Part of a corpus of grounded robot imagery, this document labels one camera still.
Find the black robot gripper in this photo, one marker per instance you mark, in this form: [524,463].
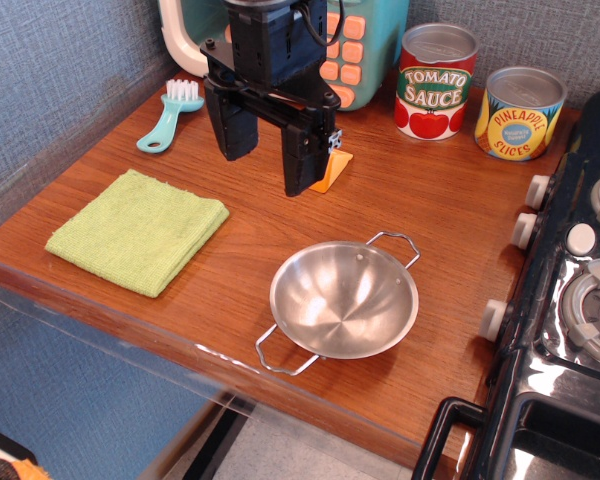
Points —
[270,69]

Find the teal dish brush white bristles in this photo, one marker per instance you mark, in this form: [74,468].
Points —
[182,96]

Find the orange toy cheese wedge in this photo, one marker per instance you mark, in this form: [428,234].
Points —
[337,163]

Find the teal toy microwave oven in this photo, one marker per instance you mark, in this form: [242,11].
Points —
[369,41]

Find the green folded cloth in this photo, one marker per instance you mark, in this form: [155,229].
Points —
[138,233]

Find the tomato sauce toy can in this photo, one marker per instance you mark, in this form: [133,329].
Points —
[434,79]

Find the pineapple slices toy can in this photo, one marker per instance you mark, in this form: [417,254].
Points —
[519,112]

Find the white stove knob middle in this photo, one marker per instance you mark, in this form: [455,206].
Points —
[523,230]

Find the white stove knob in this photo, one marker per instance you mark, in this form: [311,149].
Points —
[492,318]
[523,230]
[536,191]

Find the white stove knob upper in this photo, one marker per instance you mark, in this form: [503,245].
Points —
[536,191]

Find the white stove knob lower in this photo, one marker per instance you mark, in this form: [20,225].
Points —
[492,318]

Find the black toy stove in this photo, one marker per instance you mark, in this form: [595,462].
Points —
[541,419]

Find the orange object bottom left corner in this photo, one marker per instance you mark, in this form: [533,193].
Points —
[22,470]

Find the steel bowl with wire handles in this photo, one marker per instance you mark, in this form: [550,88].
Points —
[345,300]

